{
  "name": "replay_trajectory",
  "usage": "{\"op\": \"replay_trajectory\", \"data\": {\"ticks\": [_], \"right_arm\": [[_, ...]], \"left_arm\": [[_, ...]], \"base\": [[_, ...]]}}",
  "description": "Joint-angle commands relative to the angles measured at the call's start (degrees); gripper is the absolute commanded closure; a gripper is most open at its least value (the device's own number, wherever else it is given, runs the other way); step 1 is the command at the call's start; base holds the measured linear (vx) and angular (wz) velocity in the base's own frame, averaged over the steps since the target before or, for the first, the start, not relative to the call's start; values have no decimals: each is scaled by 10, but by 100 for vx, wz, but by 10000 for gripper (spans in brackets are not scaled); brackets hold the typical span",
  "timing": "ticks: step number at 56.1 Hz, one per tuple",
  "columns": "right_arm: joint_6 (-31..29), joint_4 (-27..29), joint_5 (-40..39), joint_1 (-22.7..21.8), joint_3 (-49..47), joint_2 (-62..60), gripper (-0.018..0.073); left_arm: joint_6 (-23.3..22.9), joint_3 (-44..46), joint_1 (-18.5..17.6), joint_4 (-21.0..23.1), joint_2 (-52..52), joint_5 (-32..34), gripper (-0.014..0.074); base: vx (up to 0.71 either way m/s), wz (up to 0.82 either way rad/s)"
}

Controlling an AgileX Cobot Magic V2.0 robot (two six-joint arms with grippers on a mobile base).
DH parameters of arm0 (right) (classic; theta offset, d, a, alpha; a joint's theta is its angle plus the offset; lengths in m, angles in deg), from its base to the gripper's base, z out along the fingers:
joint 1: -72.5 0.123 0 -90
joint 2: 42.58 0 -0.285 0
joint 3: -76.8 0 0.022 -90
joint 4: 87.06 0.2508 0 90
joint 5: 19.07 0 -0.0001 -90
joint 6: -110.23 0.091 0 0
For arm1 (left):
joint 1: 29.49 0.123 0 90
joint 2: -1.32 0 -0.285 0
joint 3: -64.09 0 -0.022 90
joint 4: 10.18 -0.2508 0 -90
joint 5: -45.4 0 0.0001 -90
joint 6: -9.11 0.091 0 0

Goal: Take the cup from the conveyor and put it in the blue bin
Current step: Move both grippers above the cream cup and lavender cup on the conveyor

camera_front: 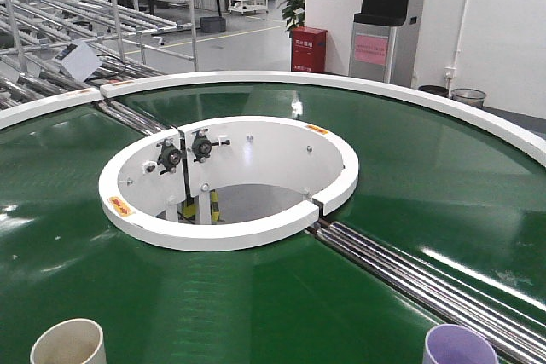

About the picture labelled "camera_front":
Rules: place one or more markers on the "purple plastic cup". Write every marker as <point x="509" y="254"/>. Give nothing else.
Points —
<point x="448" y="343"/>

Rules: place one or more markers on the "beige plastic cup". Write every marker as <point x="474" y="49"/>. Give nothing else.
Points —
<point x="77" y="340"/>

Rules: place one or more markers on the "green circular conveyor belt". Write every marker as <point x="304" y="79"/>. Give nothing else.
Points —
<point x="468" y="205"/>

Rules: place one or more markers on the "white outer conveyor rim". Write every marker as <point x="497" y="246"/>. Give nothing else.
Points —
<point x="525" y="141"/>

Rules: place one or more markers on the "steel conveyor rollers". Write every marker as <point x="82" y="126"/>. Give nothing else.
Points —
<point x="505" y="327"/>

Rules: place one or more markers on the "red fire extinguisher box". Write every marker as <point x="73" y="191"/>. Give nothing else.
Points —
<point x="308" y="49"/>

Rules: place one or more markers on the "black water dispenser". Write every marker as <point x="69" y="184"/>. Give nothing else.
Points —
<point x="374" y="33"/>

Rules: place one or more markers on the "metal roller rack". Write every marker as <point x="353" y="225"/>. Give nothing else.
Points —
<point x="51" y="47"/>

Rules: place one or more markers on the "wire mesh trash bin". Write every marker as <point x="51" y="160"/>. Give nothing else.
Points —
<point x="471" y="97"/>

